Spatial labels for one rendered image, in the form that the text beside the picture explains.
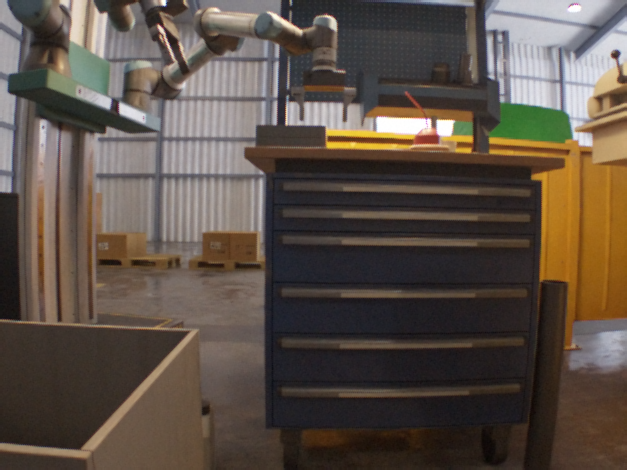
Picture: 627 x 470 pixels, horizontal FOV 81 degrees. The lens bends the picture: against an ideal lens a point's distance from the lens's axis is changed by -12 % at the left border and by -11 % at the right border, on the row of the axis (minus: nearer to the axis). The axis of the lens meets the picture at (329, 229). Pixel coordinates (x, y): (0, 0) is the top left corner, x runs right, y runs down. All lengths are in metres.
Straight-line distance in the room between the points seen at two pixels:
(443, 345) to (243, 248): 5.03
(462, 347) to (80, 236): 1.43
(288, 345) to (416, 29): 1.32
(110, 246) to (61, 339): 5.74
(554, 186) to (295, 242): 1.93
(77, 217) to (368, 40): 1.35
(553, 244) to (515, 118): 1.76
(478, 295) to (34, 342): 1.04
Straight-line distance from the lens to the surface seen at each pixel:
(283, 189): 1.09
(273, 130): 1.16
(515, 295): 1.22
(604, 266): 2.94
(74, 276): 1.82
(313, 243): 1.08
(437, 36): 1.82
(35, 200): 1.59
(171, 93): 1.94
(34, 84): 1.41
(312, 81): 1.31
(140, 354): 0.81
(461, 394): 1.25
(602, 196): 2.92
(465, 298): 1.19
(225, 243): 6.05
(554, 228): 2.70
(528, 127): 4.16
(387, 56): 1.74
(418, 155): 1.13
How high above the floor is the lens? 0.76
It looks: 1 degrees down
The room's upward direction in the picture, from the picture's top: 1 degrees clockwise
